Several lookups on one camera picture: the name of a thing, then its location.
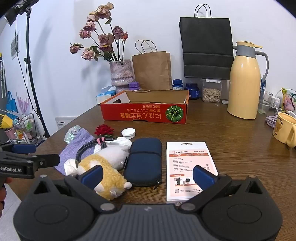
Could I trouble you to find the purple cable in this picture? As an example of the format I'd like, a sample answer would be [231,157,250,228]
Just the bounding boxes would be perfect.
[265,111,281,127]

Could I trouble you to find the red rose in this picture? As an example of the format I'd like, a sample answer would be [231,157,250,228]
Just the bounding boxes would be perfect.
[94,124,115,138]

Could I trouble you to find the dark grey board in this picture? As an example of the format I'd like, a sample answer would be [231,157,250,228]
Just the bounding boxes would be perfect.
[0,53,8,113]

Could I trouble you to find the purple knit pouch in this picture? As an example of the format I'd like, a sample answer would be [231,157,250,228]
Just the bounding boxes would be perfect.
[54,128,96,176]

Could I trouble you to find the colourful snack bag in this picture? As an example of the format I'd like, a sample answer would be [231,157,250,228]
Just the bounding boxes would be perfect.
[281,88,296,112]

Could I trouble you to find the white glove package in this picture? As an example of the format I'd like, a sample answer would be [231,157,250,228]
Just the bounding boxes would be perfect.
[166,141,220,204]

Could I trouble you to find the yellow and white plush toy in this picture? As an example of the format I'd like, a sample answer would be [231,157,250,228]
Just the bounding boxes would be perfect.
[77,146,132,201]

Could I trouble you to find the iridescent plastic bag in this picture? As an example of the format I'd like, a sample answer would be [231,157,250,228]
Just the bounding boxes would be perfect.
[63,125,81,145]

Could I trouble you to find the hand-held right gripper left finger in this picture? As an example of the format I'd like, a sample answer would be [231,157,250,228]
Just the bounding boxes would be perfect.
[32,165,116,212]

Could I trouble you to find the person's left hand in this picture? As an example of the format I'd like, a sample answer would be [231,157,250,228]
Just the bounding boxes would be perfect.
[0,178,12,205]

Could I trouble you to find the white round lid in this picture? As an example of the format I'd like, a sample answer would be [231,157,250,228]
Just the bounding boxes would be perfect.
[121,128,136,139]

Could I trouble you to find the black paper bag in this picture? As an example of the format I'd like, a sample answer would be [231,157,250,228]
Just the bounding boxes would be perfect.
[179,4,234,80]

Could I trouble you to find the yellow paper wrap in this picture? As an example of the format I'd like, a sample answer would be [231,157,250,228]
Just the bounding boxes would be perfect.
[0,113,13,129]

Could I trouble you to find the navy zip case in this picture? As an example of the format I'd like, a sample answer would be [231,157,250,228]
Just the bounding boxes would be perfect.
[122,138,163,187]

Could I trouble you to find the white cloth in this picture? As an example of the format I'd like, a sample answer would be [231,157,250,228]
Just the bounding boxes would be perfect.
[64,137,133,175]

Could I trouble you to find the pink speckled vase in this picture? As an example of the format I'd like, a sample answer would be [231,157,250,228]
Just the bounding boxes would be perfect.
[109,59,135,87]

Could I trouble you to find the wall poster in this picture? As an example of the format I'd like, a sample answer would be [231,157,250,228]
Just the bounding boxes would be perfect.
[10,31,20,59]

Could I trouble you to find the blue tissue box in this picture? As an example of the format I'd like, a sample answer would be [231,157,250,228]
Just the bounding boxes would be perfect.
[95,86,116,105]

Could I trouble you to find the brown paper bag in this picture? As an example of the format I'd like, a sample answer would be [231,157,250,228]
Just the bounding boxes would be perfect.
[131,40,172,91]

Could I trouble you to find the dark blue bottle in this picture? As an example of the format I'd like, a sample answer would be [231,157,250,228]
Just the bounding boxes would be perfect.
[185,83,200,100]

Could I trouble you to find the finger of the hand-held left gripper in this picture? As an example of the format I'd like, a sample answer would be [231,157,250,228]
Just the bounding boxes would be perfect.
[0,142,37,154]
[0,152,60,168]

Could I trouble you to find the orange cardboard box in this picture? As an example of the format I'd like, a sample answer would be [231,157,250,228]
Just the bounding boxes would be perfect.
[100,89,190,125]

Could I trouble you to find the clear glass cup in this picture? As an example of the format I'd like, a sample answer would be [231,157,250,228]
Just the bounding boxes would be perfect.
[257,90,274,114]

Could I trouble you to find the yellow thermos jug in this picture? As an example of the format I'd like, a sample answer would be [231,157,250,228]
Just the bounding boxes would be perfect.
[227,41,270,120]

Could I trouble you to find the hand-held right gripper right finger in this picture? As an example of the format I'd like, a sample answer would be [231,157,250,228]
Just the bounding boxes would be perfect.
[183,165,264,212]

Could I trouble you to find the black light stand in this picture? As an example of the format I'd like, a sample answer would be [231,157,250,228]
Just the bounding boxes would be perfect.
[3,0,50,139]

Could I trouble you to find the clear container of seeds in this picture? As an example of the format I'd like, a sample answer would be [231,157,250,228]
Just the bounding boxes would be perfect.
[200,78,223,102]

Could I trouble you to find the dried pink roses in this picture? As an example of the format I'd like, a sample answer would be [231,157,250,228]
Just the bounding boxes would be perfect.
[70,2,129,62]

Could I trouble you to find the yellow bear cup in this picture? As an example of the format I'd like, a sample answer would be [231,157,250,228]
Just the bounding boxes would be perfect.
[272,112,296,148]

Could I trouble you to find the cluttered storage cart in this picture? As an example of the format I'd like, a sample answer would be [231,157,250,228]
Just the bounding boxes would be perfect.
[11,112,38,145]

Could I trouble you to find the black cable with pink tie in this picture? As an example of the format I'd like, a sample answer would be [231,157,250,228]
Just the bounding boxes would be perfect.
[76,137,118,163]

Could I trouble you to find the blue bag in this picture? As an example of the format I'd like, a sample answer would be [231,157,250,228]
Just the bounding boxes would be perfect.
[6,91,18,114]

